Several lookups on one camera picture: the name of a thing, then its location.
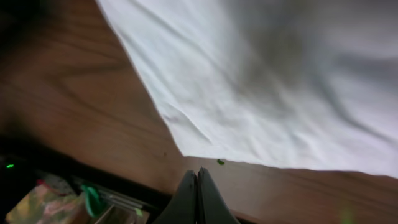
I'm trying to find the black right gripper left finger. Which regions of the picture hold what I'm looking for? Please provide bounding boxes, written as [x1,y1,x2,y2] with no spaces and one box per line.
[153,170,197,224]

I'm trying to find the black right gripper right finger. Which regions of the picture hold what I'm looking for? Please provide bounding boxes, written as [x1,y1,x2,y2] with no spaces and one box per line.
[197,168,240,224]

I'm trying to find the white t-shirt with black stripes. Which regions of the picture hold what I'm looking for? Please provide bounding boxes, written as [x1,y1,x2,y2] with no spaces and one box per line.
[98,0,397,177]

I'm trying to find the colourful object below table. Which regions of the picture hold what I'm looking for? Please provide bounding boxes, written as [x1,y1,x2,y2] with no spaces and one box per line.
[5,185,90,224]

